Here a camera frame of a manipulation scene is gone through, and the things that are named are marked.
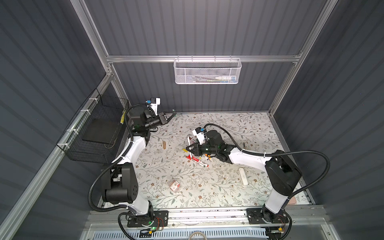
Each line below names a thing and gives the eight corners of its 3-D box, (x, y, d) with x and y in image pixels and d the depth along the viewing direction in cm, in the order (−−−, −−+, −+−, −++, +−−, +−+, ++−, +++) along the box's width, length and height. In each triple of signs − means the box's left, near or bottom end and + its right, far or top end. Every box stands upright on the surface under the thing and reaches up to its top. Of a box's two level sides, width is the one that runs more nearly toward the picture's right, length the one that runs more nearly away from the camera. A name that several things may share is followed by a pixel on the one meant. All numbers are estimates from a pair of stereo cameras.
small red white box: (168, 187, 85) (167, 186, 83) (173, 180, 88) (172, 178, 86) (177, 194, 83) (176, 192, 81) (182, 186, 86) (181, 185, 84)
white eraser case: (241, 186, 85) (243, 184, 82) (237, 170, 92) (238, 167, 89) (246, 186, 85) (248, 184, 83) (242, 170, 92) (243, 167, 89)
